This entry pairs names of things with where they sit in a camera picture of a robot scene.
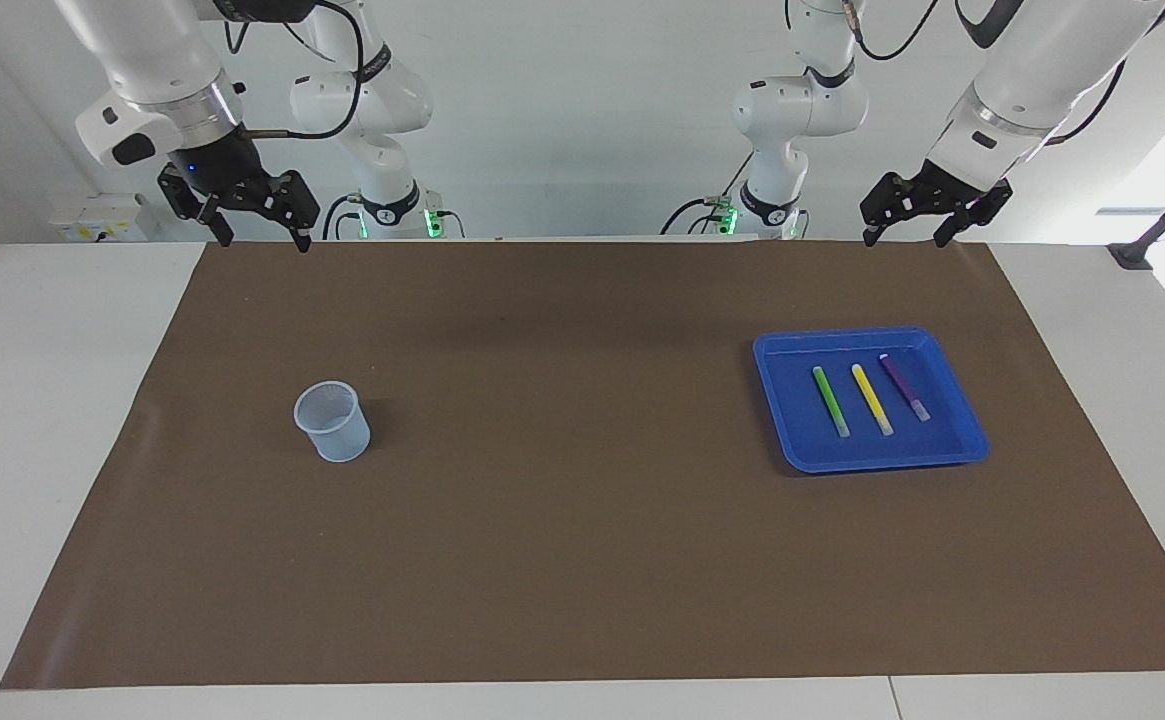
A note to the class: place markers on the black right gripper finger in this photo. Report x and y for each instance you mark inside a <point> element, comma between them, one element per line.
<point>294,200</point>
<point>187,198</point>

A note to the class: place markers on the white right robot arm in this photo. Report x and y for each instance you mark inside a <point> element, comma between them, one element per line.
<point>142,50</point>

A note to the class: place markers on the yellow pen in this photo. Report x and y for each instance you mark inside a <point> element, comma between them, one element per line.
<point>871,398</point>

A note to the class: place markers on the purple pen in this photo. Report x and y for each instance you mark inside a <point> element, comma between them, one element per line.
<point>902,385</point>

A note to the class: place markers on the white wall socket box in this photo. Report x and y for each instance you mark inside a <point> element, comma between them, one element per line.
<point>92,215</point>

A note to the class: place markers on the black stand with clamp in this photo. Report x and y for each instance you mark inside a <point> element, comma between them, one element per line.
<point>1132,255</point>

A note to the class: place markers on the blue plastic tray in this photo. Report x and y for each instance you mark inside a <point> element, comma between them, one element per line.
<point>802,440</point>

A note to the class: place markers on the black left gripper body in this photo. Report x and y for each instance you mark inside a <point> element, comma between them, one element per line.
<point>957,188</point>

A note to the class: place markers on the brown table mat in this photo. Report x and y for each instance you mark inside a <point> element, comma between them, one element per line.
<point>582,550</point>

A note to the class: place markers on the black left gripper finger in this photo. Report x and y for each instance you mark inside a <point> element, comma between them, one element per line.
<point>887,200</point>
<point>977,218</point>

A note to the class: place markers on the translucent plastic cup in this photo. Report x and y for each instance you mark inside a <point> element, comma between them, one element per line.
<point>337,435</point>

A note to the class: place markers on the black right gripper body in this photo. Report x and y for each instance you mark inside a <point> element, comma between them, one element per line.
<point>227,170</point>

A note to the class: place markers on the green pen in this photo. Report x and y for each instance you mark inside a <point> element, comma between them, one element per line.
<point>829,398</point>

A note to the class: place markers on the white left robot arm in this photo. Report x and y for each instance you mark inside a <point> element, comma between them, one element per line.
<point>1032,70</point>

